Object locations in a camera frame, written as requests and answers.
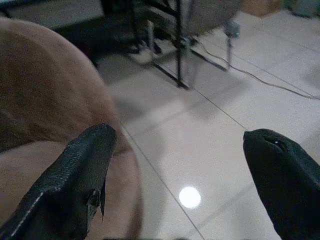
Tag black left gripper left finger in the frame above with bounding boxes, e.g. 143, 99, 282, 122
0, 123, 118, 240

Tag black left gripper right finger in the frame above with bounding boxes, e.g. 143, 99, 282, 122
243, 128, 320, 240

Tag brown suede sofa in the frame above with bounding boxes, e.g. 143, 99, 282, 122
0, 17, 145, 240

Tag grey adapter with green light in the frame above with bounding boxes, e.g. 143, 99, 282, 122
223, 21, 241, 39

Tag white folding table black legs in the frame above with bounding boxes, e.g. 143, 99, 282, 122
99, 0, 232, 90

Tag plain cardboard box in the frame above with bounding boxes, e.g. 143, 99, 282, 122
241, 0, 284, 18

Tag grey fabric chair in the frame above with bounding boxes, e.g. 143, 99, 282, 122
186, 0, 243, 72

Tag thin cable on floor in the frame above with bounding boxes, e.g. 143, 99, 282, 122
197, 41, 320, 100

